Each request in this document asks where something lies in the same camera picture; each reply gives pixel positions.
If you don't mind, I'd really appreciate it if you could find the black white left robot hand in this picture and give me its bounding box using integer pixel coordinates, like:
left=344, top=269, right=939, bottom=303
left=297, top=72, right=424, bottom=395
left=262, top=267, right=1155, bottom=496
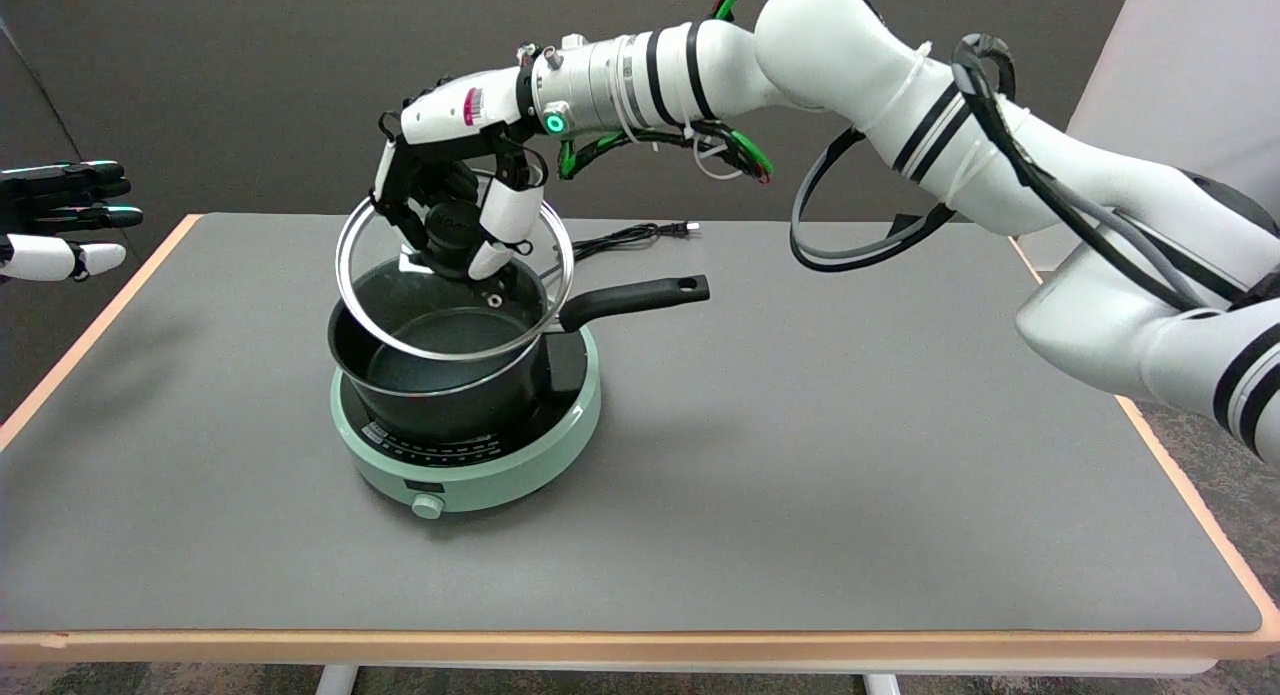
left=0, top=160, right=144, bottom=283

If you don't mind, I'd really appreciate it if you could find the wrist cable bundle green red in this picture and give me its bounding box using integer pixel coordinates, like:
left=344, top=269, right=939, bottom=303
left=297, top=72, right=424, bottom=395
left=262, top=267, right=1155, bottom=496
left=557, top=120, right=776, bottom=184

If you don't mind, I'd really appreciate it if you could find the black soup pot with handle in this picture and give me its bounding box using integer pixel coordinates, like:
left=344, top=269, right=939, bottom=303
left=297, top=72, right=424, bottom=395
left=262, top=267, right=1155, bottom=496
left=327, top=260, right=711, bottom=444

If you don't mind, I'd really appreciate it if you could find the mint green induction cooker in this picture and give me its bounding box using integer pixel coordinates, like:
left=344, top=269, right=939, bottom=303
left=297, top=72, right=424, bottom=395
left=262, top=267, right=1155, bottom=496
left=330, top=325, right=603, bottom=521

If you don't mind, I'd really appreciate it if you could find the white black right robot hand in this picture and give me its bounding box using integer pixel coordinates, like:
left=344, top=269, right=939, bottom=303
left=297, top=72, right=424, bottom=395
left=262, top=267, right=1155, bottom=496
left=372, top=67, right=546, bottom=281

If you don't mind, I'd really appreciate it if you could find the black grey arm cable loop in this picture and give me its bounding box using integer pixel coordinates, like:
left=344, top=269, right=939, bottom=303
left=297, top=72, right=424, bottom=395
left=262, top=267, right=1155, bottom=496
left=790, top=33, right=1280, bottom=311

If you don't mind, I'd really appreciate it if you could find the black power cord with plug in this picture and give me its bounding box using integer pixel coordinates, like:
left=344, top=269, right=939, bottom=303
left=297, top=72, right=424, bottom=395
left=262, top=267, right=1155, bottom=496
left=560, top=221, right=699, bottom=271

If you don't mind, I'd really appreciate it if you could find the glass pot lid black knob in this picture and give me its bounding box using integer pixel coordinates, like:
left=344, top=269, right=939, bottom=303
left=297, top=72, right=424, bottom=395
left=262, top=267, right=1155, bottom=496
left=335, top=170, right=576, bottom=362

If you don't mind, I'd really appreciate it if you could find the white partition panel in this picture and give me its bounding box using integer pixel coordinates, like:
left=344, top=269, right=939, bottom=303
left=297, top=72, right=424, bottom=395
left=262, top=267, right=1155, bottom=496
left=1020, top=0, right=1280, bottom=271

